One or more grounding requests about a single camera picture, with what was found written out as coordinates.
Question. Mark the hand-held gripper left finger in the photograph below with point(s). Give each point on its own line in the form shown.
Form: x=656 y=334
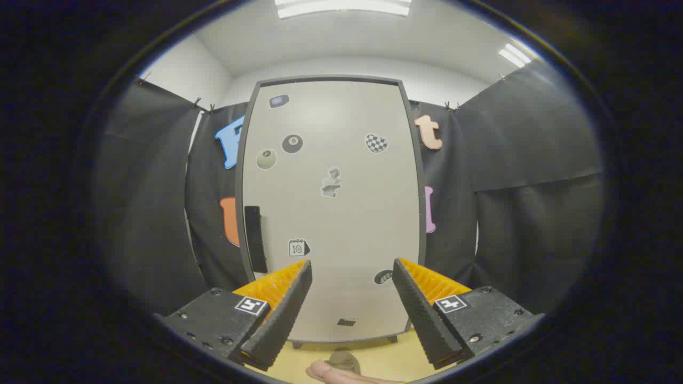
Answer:
x=280 y=325

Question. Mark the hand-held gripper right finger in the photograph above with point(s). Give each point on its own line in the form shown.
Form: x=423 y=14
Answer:
x=421 y=320

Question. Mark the brown fuzzy shoe with bow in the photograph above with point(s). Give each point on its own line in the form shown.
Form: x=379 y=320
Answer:
x=344 y=360

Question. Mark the light grey shoe cabinet door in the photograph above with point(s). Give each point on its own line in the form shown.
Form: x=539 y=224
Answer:
x=341 y=229

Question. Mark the grey shoe cabinet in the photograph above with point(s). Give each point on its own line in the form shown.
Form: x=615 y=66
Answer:
x=422 y=160

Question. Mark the black backdrop cloth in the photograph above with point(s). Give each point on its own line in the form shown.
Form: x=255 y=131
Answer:
x=533 y=133

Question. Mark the small ceiling light panel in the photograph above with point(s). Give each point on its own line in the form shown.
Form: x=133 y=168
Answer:
x=515 y=55

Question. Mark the long ceiling light panel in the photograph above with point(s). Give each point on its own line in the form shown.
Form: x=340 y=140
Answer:
x=341 y=6

